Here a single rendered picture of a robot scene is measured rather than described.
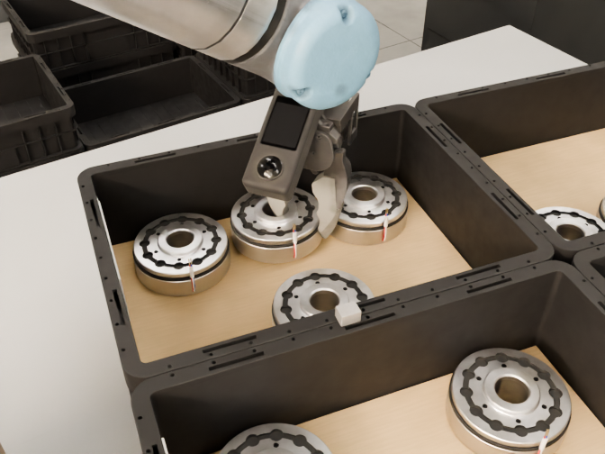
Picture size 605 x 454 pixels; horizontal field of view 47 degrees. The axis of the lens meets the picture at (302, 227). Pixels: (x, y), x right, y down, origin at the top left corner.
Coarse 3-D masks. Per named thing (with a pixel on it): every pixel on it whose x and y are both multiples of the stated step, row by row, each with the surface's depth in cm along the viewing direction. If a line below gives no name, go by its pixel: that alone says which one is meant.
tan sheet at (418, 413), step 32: (448, 384) 65; (352, 416) 63; (384, 416) 63; (416, 416) 63; (576, 416) 63; (352, 448) 60; (384, 448) 60; (416, 448) 60; (448, 448) 60; (576, 448) 60
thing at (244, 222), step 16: (304, 192) 81; (240, 208) 79; (304, 208) 79; (240, 224) 77; (256, 224) 77; (288, 224) 76; (304, 224) 77; (256, 240) 75; (272, 240) 74; (288, 240) 75
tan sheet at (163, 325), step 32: (224, 224) 83; (416, 224) 83; (128, 256) 79; (320, 256) 79; (352, 256) 79; (384, 256) 79; (416, 256) 79; (448, 256) 79; (128, 288) 75; (224, 288) 75; (256, 288) 75; (384, 288) 75; (160, 320) 71; (192, 320) 71; (224, 320) 71; (256, 320) 71; (160, 352) 68
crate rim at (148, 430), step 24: (552, 264) 63; (456, 288) 61; (480, 288) 61; (504, 288) 61; (576, 288) 61; (384, 312) 59; (408, 312) 59; (432, 312) 59; (600, 312) 59; (312, 336) 57; (336, 336) 57; (216, 360) 55; (240, 360) 55; (264, 360) 55; (144, 384) 53; (168, 384) 53; (192, 384) 54; (144, 408) 51; (144, 432) 50
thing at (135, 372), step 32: (128, 160) 76; (160, 160) 76; (480, 192) 72; (96, 224) 70; (512, 224) 68; (96, 256) 64; (544, 256) 64; (416, 288) 61; (448, 288) 61; (128, 320) 58; (320, 320) 58; (128, 352) 55; (192, 352) 55; (224, 352) 55; (128, 384) 55
